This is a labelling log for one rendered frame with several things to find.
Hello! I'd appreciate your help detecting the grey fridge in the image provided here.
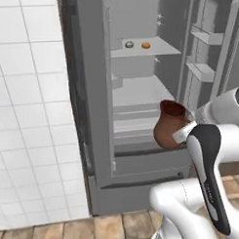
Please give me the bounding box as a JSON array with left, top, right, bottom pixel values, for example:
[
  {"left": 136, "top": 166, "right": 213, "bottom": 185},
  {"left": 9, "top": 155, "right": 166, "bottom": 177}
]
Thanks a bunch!
[{"left": 59, "top": 0, "right": 217, "bottom": 218}]

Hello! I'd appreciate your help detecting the grey door bin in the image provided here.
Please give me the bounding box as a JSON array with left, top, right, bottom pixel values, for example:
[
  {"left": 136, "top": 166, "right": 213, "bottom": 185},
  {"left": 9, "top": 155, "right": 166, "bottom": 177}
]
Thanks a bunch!
[
  {"left": 185, "top": 54, "right": 217, "bottom": 84},
  {"left": 189, "top": 21, "right": 226, "bottom": 47}
]

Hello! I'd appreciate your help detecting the grey fridge door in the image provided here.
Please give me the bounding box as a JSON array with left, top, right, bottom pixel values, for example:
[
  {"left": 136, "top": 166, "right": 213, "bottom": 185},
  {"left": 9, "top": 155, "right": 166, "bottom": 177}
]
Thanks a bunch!
[{"left": 178, "top": 0, "right": 239, "bottom": 114}]

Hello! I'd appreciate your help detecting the grey fridge shelf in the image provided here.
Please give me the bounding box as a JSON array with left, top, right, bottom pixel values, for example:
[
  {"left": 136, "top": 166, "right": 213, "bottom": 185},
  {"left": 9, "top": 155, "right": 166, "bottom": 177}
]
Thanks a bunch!
[
  {"left": 109, "top": 35, "right": 182, "bottom": 60},
  {"left": 111, "top": 74, "right": 177, "bottom": 108}
]

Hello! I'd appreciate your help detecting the brown clay pitcher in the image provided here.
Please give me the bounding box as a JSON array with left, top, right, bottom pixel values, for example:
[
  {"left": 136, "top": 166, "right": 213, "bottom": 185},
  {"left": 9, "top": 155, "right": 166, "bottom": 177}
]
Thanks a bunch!
[{"left": 151, "top": 99, "right": 196, "bottom": 150}]

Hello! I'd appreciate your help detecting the grey crisper drawer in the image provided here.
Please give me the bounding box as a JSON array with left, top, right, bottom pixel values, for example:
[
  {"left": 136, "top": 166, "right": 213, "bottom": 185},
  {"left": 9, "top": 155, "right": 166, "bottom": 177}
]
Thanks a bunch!
[{"left": 112, "top": 102, "right": 165, "bottom": 147}]

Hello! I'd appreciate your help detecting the grey freezer drawer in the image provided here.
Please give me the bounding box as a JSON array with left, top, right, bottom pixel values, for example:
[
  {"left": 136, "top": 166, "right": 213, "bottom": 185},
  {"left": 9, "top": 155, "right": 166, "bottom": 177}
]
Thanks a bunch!
[{"left": 88, "top": 147, "right": 195, "bottom": 217}]

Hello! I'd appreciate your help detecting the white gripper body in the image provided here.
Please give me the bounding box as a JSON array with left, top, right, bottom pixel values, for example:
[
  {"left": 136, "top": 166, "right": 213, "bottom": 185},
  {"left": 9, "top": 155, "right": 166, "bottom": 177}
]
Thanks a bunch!
[{"left": 172, "top": 121, "right": 198, "bottom": 145}]

